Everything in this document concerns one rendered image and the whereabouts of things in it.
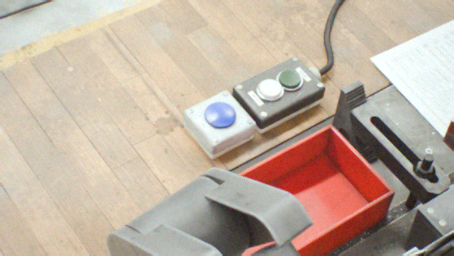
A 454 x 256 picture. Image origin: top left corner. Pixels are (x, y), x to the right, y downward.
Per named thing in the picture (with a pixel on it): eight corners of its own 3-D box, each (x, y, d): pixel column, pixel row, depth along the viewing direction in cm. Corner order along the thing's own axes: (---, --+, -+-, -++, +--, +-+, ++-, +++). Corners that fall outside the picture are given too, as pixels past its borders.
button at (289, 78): (272, 84, 120) (274, 74, 119) (290, 75, 121) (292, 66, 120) (286, 99, 119) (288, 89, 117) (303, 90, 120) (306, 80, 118)
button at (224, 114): (198, 118, 116) (198, 108, 114) (223, 105, 117) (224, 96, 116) (215, 139, 114) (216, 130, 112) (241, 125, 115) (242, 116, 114)
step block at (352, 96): (329, 133, 118) (340, 88, 111) (347, 123, 119) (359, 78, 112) (361, 167, 115) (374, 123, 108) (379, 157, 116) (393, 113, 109)
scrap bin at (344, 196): (158, 243, 106) (159, 215, 101) (323, 151, 116) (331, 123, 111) (216, 322, 101) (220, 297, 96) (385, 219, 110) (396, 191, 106)
